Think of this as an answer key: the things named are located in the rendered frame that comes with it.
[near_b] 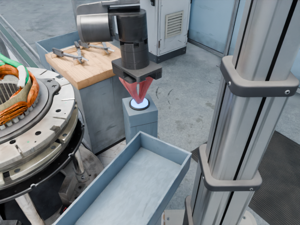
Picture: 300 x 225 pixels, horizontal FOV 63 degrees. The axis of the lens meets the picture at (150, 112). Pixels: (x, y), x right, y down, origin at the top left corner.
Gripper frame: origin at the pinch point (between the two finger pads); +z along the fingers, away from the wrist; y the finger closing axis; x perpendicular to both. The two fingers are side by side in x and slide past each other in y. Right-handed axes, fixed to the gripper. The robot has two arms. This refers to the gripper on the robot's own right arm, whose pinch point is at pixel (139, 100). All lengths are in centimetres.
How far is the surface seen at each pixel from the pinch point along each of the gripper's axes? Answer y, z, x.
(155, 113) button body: 3.4, 2.9, 1.8
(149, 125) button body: 2.7, 6.1, 0.4
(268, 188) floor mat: 5, 105, 88
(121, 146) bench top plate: -14.8, 26.0, 0.8
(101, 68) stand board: -15.6, -2.7, -0.8
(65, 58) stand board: -27.1, -3.6, -6.0
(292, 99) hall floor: -36, 104, 197
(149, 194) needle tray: 19.3, 3.9, -12.3
